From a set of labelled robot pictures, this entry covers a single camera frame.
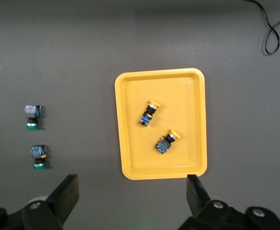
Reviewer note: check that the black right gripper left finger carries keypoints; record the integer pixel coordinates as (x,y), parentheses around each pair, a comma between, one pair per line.
(63,196)

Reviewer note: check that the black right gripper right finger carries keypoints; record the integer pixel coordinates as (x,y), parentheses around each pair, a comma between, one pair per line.
(197,198)

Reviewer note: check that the yellow push button switch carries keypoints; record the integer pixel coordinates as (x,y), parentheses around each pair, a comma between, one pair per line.
(147,116)
(164,145)

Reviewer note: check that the yellow plastic tray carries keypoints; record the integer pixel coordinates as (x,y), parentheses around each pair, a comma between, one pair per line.
(135,148)

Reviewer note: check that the dark grey table cloth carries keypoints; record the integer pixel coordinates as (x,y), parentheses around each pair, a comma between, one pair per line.
(82,60)

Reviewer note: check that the green push button switch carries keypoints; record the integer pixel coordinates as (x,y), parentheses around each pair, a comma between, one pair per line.
(38,152)
(32,112)

